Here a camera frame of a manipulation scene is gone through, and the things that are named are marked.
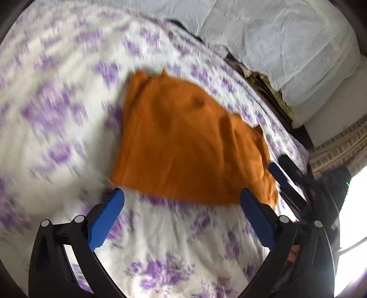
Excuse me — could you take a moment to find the white folded quilt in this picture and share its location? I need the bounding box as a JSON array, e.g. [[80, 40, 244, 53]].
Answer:
[[281, 49, 367, 146]]

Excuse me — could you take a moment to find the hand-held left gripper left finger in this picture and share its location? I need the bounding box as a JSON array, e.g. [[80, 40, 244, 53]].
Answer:
[[28, 188, 126, 298]]

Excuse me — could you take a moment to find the brick pattern curtain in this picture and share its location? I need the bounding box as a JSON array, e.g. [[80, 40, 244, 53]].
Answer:
[[308, 115, 367, 179]]

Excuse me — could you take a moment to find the purple floral bed sheet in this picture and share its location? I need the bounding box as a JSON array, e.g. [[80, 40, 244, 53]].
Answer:
[[0, 0, 311, 298]]

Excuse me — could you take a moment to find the white lace cloth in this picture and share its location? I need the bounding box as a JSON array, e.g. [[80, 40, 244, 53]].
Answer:
[[138, 0, 362, 95]]

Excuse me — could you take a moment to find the orange knitted sweater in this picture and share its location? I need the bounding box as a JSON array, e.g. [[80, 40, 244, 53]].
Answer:
[[110, 69, 280, 208]]

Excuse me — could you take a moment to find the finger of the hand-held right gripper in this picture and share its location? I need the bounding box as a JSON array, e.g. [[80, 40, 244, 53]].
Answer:
[[268, 163, 308, 214], [279, 154, 314, 201]]

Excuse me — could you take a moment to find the window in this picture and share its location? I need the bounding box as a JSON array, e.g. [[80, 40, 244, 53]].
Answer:
[[333, 169, 367, 293]]

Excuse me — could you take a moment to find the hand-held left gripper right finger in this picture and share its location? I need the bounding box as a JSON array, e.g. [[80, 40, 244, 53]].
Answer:
[[240, 188, 336, 298]]

